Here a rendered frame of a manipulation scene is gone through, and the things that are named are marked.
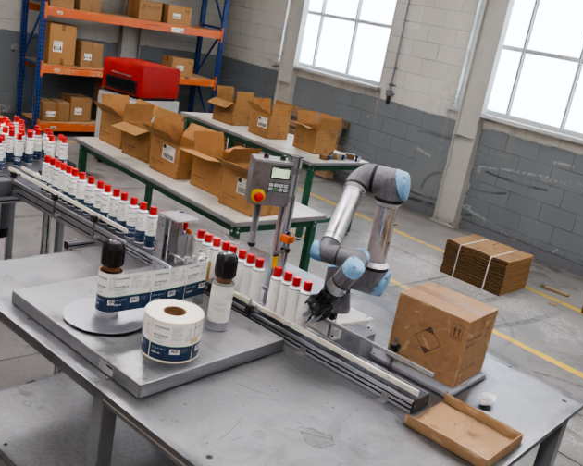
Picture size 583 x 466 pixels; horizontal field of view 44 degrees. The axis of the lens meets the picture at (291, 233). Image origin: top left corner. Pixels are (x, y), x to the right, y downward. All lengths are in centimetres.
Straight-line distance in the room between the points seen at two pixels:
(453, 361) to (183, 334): 99
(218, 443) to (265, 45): 936
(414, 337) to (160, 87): 600
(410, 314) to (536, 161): 556
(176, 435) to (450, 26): 731
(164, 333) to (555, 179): 618
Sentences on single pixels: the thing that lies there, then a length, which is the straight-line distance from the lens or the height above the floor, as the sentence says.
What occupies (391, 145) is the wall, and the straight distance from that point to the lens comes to 930.
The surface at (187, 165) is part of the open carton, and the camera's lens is 523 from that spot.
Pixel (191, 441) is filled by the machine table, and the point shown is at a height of 83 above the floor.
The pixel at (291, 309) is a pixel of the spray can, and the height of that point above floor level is 96.
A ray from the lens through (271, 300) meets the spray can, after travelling 287.
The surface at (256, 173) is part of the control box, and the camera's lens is 289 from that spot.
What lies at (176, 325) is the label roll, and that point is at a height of 102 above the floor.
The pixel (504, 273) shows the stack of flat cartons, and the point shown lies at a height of 22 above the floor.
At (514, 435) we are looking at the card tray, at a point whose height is 85.
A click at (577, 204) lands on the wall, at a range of 797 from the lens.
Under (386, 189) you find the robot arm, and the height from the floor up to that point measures 146.
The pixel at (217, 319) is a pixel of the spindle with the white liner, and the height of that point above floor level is 93.
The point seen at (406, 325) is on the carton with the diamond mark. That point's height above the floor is 100.
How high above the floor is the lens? 204
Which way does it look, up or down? 17 degrees down
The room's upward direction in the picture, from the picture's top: 10 degrees clockwise
